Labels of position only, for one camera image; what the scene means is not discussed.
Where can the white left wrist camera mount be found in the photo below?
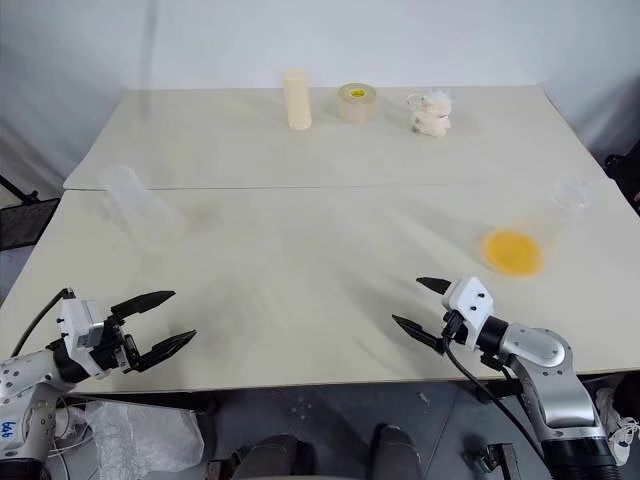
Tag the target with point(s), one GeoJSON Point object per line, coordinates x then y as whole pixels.
{"type": "Point", "coordinates": [75, 327]}

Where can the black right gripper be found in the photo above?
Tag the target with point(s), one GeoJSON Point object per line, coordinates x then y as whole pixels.
{"type": "Point", "coordinates": [454, 327]}

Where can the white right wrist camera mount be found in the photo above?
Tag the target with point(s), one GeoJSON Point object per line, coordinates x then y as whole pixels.
{"type": "Point", "coordinates": [470, 300]}

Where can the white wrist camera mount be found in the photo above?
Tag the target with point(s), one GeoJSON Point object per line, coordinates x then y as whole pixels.
{"type": "Point", "coordinates": [75, 327]}
{"type": "Point", "coordinates": [470, 300]}

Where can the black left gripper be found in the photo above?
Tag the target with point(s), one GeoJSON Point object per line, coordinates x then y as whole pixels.
{"type": "Point", "coordinates": [114, 350]}

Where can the beige cylinder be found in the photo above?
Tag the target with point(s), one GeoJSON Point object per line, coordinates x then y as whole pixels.
{"type": "Point", "coordinates": [298, 100]}

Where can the brown tape roll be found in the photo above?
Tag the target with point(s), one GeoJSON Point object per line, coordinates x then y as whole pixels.
{"type": "Point", "coordinates": [357, 105]}

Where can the dark rounded shape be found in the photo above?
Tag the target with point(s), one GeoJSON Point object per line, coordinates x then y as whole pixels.
{"type": "Point", "coordinates": [395, 452]}
{"type": "Point", "coordinates": [277, 457]}

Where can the black metal stand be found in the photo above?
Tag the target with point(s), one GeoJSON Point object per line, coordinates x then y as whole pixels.
{"type": "Point", "coordinates": [25, 205]}

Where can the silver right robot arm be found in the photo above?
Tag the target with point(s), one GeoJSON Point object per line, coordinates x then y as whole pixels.
{"type": "Point", "coordinates": [555, 380]}

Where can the black object at table side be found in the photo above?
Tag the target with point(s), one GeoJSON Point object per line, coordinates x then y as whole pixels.
{"type": "Point", "coordinates": [622, 172]}

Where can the crumpled clear plastic sheet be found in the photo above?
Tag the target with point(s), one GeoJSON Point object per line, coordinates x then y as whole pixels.
{"type": "Point", "coordinates": [142, 435]}

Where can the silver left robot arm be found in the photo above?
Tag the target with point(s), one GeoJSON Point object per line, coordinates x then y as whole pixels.
{"type": "Point", "coordinates": [22, 380]}

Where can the white shoe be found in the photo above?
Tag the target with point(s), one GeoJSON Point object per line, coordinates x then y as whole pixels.
{"type": "Point", "coordinates": [617, 425]}

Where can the plastic cup with orange lid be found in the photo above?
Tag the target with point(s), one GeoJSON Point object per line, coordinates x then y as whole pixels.
{"type": "Point", "coordinates": [515, 252]}

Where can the metal bracket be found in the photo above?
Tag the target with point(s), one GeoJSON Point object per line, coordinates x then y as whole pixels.
{"type": "Point", "coordinates": [492, 460]}

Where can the crumpled clear bag with contents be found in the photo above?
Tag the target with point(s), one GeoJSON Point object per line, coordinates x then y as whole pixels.
{"type": "Point", "coordinates": [431, 116]}

